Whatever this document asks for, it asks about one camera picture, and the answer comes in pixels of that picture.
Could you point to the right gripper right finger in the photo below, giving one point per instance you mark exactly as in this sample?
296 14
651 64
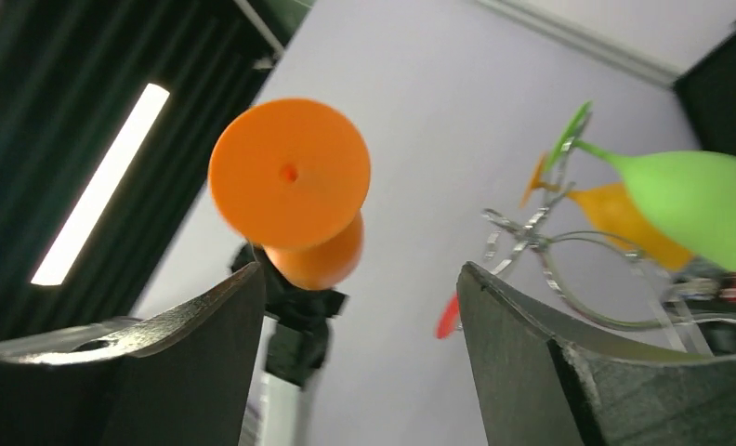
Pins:
545 378

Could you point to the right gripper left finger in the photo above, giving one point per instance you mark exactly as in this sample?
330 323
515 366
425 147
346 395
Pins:
179 378

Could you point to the yellow-orange plastic wine glass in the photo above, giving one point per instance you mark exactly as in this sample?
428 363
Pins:
609 211

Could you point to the orange plastic wine glass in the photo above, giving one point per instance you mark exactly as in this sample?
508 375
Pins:
290 176

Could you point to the green plastic wine glass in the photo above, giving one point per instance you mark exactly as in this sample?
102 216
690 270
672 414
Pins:
689 196

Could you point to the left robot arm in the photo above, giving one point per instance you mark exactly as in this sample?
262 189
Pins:
295 354

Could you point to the red plastic wine glass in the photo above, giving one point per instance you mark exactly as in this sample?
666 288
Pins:
449 321

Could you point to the chrome wine glass rack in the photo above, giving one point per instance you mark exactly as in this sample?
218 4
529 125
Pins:
695 307

